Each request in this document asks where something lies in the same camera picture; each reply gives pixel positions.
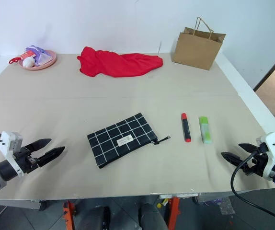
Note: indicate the pink round plate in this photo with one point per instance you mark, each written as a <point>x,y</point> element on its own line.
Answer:
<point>45,62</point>

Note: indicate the red cloth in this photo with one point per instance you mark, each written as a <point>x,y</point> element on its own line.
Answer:
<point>118,63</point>

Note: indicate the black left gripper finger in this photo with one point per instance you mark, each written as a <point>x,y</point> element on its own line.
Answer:
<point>51,154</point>
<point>39,143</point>

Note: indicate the beige table cover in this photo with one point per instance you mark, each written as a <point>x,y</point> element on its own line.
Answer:
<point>104,100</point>

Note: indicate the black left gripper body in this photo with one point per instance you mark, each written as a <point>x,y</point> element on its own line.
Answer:
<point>23,161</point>

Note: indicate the orange table clamp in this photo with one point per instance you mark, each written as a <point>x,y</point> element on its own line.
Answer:
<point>68,215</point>
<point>173,213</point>

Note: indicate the small yellow object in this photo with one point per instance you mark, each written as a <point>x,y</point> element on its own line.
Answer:
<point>161,203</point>

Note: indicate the grey metal table frame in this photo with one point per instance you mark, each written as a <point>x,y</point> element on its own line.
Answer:
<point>20,204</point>

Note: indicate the black grid pencil pouch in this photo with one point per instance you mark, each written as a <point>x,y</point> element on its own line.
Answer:
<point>120,140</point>

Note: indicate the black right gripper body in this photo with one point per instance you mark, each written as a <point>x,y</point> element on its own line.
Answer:
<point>258,163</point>

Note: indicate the white plastic bag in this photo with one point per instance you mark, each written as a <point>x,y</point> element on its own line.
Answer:
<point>28,62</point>

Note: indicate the red scissors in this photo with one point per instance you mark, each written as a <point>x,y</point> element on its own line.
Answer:
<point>14,60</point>

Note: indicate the dark rounded shape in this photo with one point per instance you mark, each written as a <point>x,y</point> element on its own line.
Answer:
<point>152,218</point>

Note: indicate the green highlighter pen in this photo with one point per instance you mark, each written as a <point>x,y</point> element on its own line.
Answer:
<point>205,130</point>

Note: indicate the red black marker pen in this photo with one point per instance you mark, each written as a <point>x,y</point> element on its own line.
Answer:
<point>186,128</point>

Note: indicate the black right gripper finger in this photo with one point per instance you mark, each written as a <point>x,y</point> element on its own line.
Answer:
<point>248,147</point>
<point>233,158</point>

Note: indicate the purple packet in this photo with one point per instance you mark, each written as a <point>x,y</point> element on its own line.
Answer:
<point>40,54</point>

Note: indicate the brown paper bag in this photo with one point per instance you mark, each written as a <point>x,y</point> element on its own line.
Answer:
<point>197,49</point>

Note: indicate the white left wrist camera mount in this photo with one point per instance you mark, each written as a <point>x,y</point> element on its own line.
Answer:
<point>8,141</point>

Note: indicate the red white small packet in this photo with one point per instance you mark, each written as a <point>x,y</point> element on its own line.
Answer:
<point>28,54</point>

